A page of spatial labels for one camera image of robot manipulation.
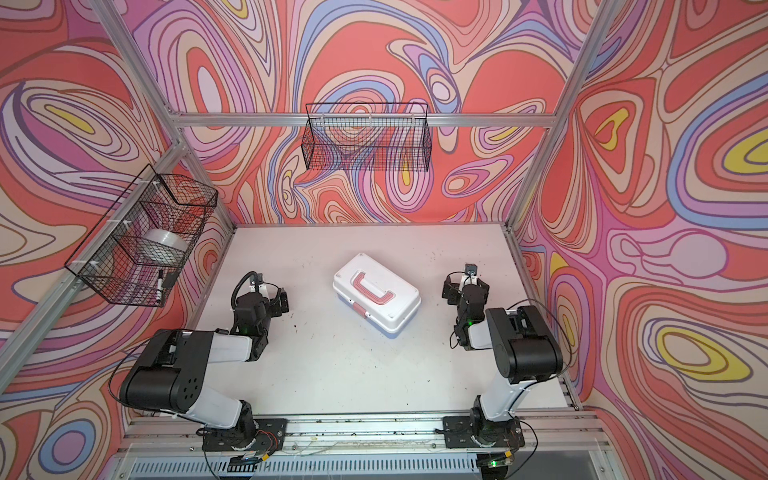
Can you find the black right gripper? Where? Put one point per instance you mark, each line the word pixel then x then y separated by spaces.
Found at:
pixel 451 291

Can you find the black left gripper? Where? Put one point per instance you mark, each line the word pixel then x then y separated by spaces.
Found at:
pixel 275 307

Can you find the white and blue tool box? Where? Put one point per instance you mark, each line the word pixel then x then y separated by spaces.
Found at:
pixel 380 296

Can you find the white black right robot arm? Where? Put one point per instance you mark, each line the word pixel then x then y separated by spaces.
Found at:
pixel 524 349

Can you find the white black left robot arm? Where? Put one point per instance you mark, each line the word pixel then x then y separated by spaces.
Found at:
pixel 170 374

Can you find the black marker pen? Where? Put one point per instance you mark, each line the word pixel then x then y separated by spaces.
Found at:
pixel 159 288

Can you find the silver tape roll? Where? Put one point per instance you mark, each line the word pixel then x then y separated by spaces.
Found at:
pixel 166 238

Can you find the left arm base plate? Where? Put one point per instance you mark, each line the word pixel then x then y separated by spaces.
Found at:
pixel 264 435

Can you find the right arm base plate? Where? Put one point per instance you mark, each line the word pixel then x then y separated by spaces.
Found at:
pixel 464 432

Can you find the black wire basket left wall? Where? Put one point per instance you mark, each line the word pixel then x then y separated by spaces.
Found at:
pixel 122 268

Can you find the black wire basket wall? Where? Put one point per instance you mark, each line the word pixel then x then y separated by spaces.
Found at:
pixel 374 136
pixel 122 268

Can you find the black wire basket back wall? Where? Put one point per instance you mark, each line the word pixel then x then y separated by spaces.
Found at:
pixel 374 136

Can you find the aluminium front rail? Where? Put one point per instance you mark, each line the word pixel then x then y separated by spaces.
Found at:
pixel 308 435

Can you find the aluminium corner frame post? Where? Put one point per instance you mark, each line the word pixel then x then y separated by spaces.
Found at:
pixel 594 41

